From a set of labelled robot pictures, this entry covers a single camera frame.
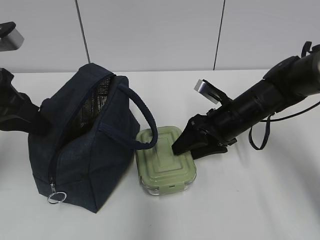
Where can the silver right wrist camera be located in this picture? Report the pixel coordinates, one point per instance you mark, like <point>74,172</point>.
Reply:
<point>211,93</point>

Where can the green lidded food container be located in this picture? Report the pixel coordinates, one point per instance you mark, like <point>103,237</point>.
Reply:
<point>160,171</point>

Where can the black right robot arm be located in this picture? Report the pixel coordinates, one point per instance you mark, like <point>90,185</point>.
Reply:
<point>286,84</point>

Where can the dark blue lunch bag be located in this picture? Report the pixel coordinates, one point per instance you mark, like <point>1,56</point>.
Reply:
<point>97,124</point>

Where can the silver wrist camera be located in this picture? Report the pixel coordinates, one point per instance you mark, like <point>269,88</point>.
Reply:
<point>211,93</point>
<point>10,38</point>

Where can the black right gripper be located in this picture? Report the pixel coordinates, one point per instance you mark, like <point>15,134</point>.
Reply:
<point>223,124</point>

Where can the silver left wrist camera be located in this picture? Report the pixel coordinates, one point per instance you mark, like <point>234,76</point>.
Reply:
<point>10,38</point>

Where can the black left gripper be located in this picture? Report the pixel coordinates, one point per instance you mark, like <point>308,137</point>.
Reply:
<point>17,112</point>

